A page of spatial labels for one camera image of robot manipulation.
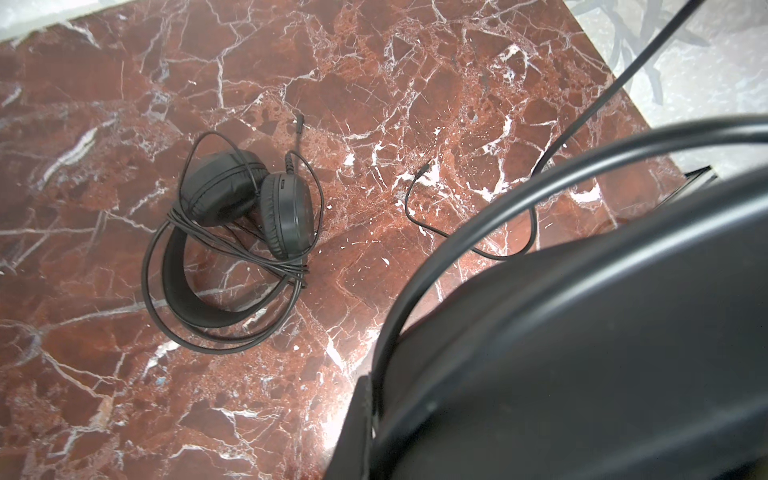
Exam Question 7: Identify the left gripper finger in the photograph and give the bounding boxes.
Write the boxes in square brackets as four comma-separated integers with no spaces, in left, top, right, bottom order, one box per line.
[324,375,374,480]

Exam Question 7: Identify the black headphones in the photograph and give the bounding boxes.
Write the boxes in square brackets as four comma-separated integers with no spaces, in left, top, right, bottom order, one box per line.
[368,0,768,480]
[141,130,325,355]

